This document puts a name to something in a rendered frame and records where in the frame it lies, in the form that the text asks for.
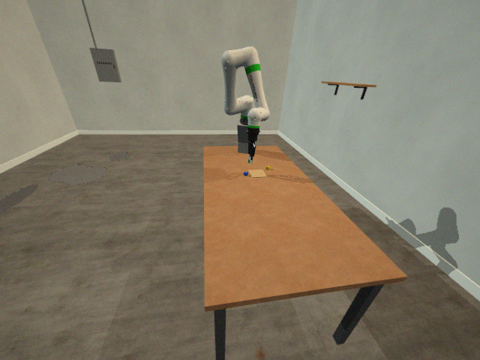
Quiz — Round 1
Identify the tan flat mat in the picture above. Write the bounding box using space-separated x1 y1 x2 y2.
248 169 267 178

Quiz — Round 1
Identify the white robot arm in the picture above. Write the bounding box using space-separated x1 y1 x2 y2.
221 46 270 135

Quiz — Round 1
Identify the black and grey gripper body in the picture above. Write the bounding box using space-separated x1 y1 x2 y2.
248 134 257 147

